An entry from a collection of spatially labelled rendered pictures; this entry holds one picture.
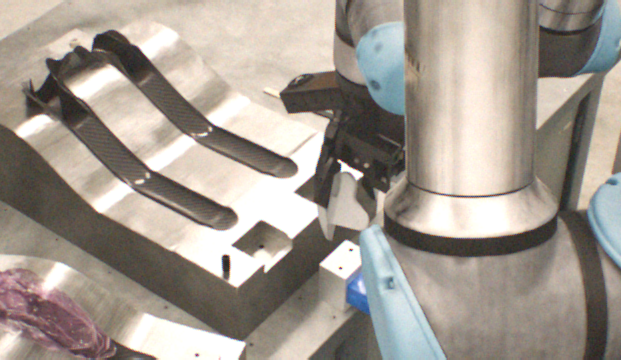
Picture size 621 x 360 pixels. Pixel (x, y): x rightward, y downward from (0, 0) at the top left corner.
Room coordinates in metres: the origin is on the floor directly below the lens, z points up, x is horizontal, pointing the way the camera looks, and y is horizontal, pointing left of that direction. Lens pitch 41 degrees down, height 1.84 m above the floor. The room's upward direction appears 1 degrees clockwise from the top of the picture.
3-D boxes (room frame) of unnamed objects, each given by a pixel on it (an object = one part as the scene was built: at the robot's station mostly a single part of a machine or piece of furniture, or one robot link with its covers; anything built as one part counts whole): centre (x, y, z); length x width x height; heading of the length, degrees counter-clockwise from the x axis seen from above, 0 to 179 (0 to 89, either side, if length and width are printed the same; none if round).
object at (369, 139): (0.97, -0.06, 1.07); 0.09 x 0.08 x 0.12; 53
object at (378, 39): (0.88, -0.09, 1.22); 0.11 x 0.11 x 0.08; 9
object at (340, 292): (0.96, -0.08, 0.83); 0.13 x 0.05 x 0.05; 53
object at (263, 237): (0.98, 0.05, 0.87); 0.05 x 0.05 x 0.04; 54
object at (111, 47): (1.15, 0.19, 0.92); 0.35 x 0.16 x 0.09; 54
